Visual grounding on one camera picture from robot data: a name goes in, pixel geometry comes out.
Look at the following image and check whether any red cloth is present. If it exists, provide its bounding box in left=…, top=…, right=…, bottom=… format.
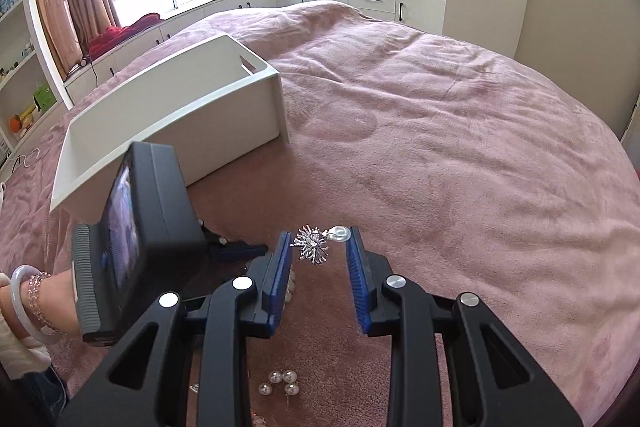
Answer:
left=88, top=11, right=164, bottom=58

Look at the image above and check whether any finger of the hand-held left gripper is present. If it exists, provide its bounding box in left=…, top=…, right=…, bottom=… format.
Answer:
left=198, top=219, right=269, bottom=261

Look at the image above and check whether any yellow orange toy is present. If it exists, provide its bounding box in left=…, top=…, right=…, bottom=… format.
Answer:
left=9, top=105, right=39, bottom=134

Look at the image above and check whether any pearl bead bracelet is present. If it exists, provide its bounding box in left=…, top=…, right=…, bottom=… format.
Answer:
left=281, top=268, right=299, bottom=309

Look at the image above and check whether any person's left forearm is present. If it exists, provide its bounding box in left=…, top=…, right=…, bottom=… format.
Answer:
left=0, top=271, right=82, bottom=380

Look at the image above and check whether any person's jeans leg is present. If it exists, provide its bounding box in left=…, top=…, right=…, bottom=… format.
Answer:
left=0, top=356, right=69, bottom=427

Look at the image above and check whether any white shelf unit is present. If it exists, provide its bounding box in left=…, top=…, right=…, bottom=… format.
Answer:
left=0, top=0, right=73, bottom=170

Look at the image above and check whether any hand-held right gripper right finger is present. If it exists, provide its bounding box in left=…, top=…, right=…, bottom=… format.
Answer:
left=346, top=227, right=584, bottom=427

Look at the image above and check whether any white cable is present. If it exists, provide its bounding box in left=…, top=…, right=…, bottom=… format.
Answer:
left=12, top=148, right=42, bottom=168

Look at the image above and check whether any green box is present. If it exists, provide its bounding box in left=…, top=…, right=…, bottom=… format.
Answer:
left=33, top=85, right=56, bottom=112

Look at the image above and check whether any white storage box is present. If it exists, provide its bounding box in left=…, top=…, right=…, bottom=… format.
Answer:
left=49, top=34, right=290, bottom=226

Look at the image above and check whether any silver snowflake brooch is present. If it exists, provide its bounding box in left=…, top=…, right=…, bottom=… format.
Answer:
left=290, top=223, right=333, bottom=267

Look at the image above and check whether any clear crystal bead bracelet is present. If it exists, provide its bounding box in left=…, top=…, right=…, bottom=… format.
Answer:
left=27, top=272, right=59, bottom=336

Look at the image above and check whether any pink bed blanket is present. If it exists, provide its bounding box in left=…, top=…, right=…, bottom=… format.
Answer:
left=0, top=1, right=635, bottom=427

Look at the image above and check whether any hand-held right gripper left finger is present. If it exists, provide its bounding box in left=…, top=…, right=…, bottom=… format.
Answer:
left=57, top=231, right=293, bottom=427

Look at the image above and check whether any white jade bangle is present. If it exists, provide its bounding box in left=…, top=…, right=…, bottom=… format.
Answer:
left=9, top=264, right=62, bottom=346

